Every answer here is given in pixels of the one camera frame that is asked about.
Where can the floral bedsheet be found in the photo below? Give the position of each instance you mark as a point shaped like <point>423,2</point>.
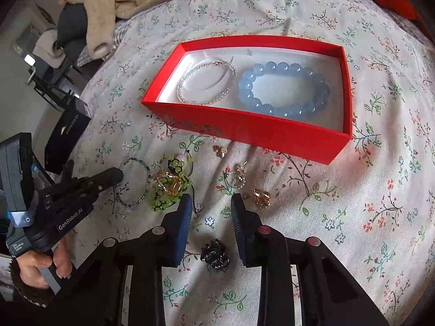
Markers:
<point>306,193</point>

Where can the gold hoop earrings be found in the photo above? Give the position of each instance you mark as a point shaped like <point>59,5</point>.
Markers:
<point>161,178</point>

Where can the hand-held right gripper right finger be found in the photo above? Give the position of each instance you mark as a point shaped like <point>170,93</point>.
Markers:
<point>242,231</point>

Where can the person's left hand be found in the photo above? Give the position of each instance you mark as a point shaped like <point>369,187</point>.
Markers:
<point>34,265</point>

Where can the dark grey cloth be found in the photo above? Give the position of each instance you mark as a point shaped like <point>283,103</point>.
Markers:
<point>71,23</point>

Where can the black chair with clothes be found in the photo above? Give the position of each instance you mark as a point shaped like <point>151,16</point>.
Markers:
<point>51,88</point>

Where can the orange plush toy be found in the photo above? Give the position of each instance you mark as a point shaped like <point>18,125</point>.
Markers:
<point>397,3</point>

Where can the red cardboard box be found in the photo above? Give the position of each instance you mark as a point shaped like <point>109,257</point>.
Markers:
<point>255,132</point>

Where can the small gold earring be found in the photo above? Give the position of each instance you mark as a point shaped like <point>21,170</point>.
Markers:
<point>220,151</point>

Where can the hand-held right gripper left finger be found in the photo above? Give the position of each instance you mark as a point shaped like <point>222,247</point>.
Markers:
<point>181,222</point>

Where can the silver and gold earring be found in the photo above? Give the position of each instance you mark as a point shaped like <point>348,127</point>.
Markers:
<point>239,178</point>

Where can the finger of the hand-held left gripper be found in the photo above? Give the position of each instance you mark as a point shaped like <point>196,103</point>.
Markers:
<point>102,181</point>

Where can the black hair clip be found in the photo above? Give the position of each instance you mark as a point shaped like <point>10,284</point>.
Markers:
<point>214,255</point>

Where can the black phone box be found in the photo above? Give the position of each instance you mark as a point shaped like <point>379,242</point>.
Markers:
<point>64,135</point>

